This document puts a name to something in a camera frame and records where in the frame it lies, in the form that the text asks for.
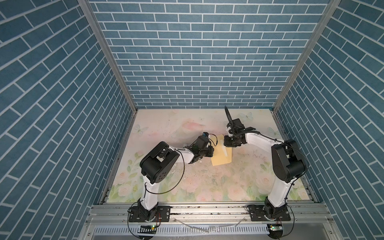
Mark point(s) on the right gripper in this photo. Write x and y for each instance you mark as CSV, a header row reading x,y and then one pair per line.
x,y
226,143

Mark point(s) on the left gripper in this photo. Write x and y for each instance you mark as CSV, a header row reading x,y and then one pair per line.
x,y
210,151

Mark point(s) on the yellow envelope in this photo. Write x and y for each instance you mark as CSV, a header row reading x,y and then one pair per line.
x,y
222,155

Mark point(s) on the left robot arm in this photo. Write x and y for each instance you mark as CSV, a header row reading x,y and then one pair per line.
x,y
157,164

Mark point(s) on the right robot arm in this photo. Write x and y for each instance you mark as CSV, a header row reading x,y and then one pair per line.
x,y
289,164

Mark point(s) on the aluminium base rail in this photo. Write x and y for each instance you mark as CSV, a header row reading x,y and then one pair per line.
x,y
209,213

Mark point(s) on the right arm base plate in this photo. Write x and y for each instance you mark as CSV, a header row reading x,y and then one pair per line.
x,y
259,213

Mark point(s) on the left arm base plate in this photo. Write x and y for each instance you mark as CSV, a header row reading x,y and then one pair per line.
x,y
138,214

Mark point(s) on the white slotted cable duct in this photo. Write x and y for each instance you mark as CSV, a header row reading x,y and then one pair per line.
x,y
183,230

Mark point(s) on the right corner aluminium post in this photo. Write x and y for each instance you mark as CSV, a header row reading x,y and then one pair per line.
x,y
318,30

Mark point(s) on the corner aluminium post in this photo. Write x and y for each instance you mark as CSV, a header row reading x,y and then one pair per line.
x,y
318,30
92,20

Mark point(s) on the left corner aluminium post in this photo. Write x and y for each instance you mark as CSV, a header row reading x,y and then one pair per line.
x,y
92,20

